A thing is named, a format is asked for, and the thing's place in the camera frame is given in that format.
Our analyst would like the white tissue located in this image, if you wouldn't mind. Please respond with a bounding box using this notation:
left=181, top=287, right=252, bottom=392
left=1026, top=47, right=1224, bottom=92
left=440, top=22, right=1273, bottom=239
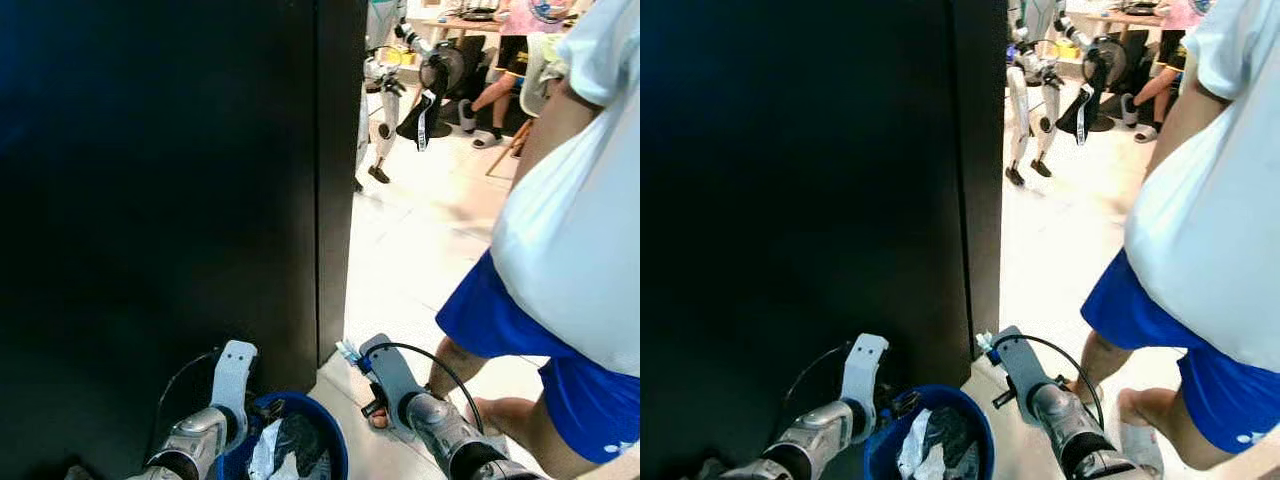
left=897, top=408, right=941, bottom=480
left=247, top=420, right=301, bottom=480

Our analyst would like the blue plastic bin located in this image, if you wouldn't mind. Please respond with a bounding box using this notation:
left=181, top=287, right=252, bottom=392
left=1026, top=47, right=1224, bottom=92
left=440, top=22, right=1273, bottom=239
left=865, top=384, right=996, bottom=480
left=215, top=390, right=349, bottom=480

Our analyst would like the black bin liner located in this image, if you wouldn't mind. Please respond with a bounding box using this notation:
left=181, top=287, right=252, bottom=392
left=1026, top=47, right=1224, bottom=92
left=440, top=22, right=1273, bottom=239
left=255, top=408, right=333, bottom=480
left=900, top=405, right=981, bottom=480

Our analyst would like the black door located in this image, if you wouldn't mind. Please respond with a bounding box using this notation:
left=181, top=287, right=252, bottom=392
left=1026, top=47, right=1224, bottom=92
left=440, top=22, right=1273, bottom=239
left=0, top=0, right=367, bottom=480
left=640, top=0, right=1007, bottom=480

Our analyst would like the person in white shirt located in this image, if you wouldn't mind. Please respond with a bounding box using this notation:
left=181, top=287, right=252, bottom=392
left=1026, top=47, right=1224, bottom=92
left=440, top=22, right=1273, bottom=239
left=365, top=0, right=641, bottom=480
left=1062, top=0, right=1280, bottom=479

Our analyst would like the white humanoid robot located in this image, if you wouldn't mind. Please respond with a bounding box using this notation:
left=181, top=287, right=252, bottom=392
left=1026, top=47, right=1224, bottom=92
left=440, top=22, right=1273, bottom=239
left=355, top=0, right=441, bottom=191
left=1003, top=0, right=1091, bottom=188

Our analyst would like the seated person in pink shirt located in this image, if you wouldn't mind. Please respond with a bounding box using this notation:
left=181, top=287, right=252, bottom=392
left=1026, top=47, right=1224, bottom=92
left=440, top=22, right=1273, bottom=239
left=458, top=0, right=581, bottom=149
left=1120, top=0, right=1216, bottom=144

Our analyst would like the black standing fan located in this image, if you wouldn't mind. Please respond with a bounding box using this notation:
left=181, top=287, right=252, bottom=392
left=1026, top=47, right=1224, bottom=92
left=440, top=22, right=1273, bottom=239
left=1080, top=35, right=1131, bottom=133
left=418, top=42, right=467, bottom=139

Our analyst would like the pale chair with wooden legs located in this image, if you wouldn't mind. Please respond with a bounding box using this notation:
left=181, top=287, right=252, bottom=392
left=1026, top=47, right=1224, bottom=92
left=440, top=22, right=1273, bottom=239
left=485, top=32, right=569, bottom=178

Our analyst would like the wooden table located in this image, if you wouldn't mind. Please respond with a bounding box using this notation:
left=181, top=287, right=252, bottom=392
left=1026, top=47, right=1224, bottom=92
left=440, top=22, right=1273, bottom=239
left=410, top=8, right=501, bottom=36
left=1065, top=5, right=1176, bottom=31

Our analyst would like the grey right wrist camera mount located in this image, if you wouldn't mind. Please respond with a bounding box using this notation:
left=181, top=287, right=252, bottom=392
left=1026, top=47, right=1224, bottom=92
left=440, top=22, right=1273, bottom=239
left=357, top=333, right=426, bottom=433
left=988, top=325, right=1061, bottom=421

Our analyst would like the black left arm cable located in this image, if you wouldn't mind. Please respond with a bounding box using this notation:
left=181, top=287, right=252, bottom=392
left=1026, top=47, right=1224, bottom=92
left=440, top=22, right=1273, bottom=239
left=155, top=348, right=221, bottom=451
left=780, top=345, right=851, bottom=441

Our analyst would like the black bag with white strap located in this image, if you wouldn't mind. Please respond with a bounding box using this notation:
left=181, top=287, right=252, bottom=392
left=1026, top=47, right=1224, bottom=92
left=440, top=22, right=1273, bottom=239
left=397, top=88, right=441, bottom=153
left=1055, top=83, right=1098, bottom=148

